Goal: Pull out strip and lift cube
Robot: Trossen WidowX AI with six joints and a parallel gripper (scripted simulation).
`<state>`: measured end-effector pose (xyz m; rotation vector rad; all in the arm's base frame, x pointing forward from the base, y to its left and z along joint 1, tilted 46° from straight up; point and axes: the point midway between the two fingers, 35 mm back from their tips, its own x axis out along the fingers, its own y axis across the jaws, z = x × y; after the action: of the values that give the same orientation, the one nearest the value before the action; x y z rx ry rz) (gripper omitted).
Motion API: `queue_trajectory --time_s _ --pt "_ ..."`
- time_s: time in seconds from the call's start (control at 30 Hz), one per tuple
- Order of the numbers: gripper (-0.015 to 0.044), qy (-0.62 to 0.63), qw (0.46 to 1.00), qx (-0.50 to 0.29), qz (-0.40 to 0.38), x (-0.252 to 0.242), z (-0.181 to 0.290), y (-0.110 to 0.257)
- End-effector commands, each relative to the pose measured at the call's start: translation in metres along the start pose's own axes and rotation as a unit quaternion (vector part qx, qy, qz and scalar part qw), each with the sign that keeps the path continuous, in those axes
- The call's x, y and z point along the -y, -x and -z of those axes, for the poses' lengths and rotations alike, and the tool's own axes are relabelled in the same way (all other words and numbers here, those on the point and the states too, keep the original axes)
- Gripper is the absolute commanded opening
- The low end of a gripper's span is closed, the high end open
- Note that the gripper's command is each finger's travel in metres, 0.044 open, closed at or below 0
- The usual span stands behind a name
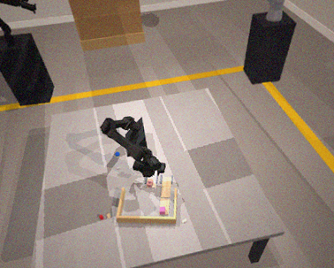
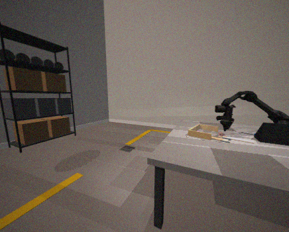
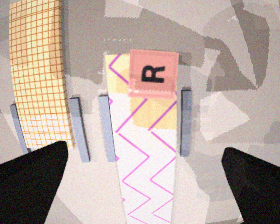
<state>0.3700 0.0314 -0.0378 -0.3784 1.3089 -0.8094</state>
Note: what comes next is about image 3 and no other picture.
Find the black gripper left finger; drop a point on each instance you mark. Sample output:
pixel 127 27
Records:
pixel 28 184

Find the pink cube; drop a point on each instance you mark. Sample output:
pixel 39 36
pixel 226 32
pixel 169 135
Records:
pixel 152 74

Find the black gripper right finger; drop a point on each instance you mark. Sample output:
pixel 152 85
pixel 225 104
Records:
pixel 255 184

